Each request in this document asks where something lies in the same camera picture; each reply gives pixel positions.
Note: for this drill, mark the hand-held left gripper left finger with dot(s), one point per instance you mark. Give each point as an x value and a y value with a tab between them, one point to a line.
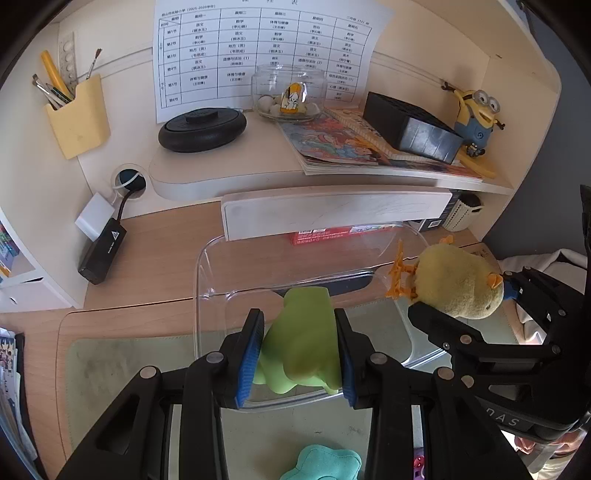
247	364

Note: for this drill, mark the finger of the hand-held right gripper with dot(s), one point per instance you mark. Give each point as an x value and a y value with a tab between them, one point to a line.
511	290
434	323

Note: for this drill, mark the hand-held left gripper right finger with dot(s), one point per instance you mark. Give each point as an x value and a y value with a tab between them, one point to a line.
347	369

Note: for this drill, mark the yellow chick plush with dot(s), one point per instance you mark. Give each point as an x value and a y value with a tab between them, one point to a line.
457	281

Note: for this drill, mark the green frog toy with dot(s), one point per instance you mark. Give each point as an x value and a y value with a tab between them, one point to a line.
300	332

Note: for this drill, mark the clear plastic container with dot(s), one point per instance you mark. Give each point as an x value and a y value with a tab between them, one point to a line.
240	258

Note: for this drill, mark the person's right hand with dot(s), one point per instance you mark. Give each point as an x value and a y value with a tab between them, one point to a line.
526	445

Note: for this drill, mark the white cloth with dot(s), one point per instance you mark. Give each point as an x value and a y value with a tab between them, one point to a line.
563	263

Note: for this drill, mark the cream perforated cylinder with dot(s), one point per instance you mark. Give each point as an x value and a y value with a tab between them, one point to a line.
461	214

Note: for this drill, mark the teal star plush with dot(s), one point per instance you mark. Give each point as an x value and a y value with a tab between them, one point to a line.
323	464

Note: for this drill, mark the dark small box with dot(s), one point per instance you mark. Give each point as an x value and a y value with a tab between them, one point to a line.
434	224

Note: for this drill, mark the yellow plastic board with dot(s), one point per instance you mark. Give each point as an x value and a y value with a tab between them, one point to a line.
480	166

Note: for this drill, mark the red flat box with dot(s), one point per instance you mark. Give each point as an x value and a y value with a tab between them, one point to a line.
318	236

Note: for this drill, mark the yellow cartoon figure toy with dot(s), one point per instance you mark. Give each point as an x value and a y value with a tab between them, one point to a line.
478	117

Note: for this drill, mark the black ribbed box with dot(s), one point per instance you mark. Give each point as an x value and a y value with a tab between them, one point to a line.
406	124

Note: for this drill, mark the colourful comic book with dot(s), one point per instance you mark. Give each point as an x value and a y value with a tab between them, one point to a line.
332	143

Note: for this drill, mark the white desk shelf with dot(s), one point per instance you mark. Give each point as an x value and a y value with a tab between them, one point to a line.
258	157

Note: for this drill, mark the white power adapter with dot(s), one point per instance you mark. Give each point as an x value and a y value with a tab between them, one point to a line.
94	214

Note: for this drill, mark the white side shelf unit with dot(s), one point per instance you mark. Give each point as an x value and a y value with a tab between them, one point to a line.
41	290

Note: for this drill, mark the stack of magazines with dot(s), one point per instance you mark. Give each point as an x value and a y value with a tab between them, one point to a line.
11	397

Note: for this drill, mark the black round case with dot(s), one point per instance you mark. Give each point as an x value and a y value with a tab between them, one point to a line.
198	131

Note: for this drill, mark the white pebble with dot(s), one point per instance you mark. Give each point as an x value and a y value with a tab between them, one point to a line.
314	109
265	104

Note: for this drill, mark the white dog figurine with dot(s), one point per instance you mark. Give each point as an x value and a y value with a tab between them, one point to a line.
294	98

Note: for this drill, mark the glass jar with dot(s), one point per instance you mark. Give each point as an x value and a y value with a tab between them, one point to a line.
277	78

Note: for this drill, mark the yellow pen holder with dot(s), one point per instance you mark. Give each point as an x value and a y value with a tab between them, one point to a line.
81	120

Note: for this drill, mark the printed timetable sheet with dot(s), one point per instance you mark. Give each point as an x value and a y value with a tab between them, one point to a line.
277	41

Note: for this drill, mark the clear plastic ruler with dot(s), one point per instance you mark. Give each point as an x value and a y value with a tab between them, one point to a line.
68	60

